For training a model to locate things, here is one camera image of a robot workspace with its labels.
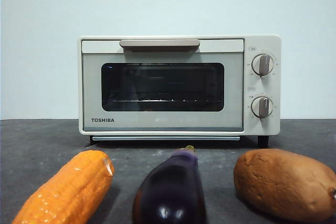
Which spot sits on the temperature knob with beige grip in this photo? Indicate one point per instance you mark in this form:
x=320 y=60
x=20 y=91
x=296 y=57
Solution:
x=263 y=64

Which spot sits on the black oven foot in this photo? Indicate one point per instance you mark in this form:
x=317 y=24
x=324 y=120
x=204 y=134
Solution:
x=90 y=140
x=262 y=141

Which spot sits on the dark purple eggplant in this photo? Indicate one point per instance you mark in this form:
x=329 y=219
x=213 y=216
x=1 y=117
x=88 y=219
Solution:
x=168 y=182

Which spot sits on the cream Toshiba toaster oven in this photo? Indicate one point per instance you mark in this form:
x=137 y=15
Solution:
x=275 y=127

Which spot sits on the glass-windowed oven door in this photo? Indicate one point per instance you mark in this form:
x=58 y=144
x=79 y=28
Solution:
x=162 y=121

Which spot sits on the orange corn cob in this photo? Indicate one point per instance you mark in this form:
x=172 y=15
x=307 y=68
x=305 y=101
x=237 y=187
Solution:
x=65 y=192

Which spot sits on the brown sweet potato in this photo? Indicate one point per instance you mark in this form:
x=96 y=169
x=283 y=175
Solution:
x=281 y=182

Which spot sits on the timer knob with beige grip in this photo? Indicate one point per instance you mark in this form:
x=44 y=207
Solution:
x=262 y=107

